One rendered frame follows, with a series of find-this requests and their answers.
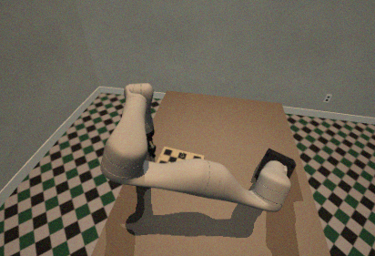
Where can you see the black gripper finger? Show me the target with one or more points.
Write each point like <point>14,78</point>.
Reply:
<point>151,148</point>

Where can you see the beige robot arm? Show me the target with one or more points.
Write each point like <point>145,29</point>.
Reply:
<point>126,150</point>

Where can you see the chessboard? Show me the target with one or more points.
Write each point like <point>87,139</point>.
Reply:
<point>173,155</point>

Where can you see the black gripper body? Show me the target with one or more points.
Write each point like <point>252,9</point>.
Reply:
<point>149,136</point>

